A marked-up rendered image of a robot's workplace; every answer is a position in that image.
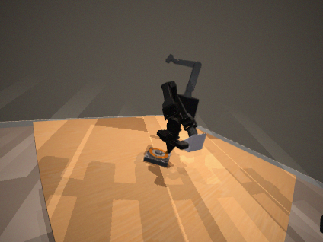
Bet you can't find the orange round plate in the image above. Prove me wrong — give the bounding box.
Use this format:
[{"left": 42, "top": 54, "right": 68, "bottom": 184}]
[{"left": 149, "top": 148, "right": 168, "bottom": 159}]

